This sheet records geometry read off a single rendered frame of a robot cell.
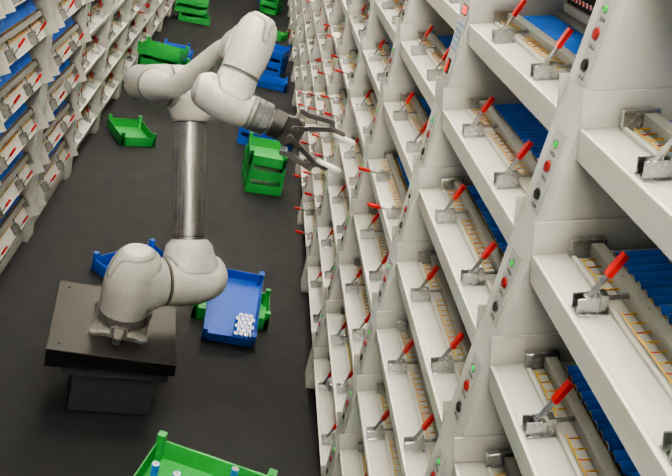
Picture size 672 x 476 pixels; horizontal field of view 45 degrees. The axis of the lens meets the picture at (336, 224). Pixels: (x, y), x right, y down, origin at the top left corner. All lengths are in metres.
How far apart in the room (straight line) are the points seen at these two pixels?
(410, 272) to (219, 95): 0.65
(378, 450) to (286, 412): 0.94
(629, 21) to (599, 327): 0.39
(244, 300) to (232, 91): 1.33
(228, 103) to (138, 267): 0.66
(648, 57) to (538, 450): 0.53
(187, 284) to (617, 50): 1.76
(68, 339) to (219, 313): 0.79
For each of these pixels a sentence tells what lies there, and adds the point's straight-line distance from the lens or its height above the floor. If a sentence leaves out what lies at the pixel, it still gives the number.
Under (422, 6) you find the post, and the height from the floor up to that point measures 1.39.
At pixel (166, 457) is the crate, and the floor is 0.33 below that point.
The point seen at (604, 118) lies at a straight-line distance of 1.15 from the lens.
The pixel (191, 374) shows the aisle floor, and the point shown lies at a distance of 2.94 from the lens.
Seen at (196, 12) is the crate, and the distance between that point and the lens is 8.17.
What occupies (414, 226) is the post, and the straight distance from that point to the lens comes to 1.92.
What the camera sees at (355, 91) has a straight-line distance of 3.25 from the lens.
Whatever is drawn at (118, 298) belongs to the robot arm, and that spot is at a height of 0.39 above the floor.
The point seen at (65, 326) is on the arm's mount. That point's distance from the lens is 2.63.
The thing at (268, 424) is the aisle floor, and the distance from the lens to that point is 2.80.
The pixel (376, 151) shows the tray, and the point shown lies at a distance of 2.58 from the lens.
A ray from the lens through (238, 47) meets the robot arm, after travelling 2.10.
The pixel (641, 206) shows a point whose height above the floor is 1.45.
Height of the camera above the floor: 1.72
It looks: 23 degrees down
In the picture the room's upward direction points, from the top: 15 degrees clockwise
